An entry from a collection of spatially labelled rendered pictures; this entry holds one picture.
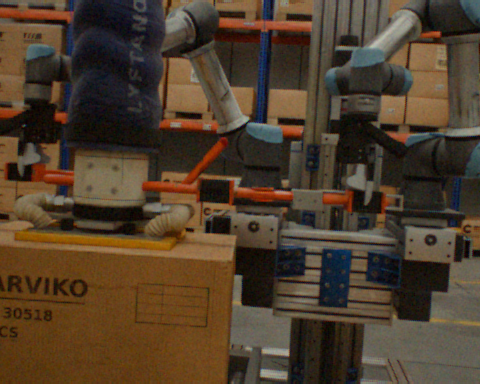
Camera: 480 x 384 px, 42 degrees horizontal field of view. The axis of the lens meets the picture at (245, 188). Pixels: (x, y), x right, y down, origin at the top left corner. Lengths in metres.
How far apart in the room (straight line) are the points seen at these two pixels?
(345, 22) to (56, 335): 1.35
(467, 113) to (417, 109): 6.85
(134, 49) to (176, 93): 7.35
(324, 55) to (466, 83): 0.51
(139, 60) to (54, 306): 0.56
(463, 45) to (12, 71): 8.15
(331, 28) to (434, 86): 6.69
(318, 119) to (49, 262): 1.09
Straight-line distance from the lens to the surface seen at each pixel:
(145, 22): 1.44
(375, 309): 1.96
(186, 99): 8.73
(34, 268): 1.37
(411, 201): 1.93
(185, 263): 1.29
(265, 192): 1.44
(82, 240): 1.38
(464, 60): 1.85
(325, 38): 2.13
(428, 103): 8.75
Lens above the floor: 1.16
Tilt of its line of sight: 3 degrees down
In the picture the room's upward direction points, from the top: 4 degrees clockwise
